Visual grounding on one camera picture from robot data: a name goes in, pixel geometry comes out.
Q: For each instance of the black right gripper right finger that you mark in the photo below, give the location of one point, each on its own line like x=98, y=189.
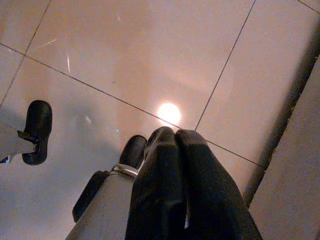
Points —
x=212, y=200

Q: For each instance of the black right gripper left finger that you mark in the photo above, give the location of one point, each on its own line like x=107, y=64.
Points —
x=157, y=190

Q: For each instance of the robot right leg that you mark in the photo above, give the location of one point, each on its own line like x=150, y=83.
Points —
x=110, y=200

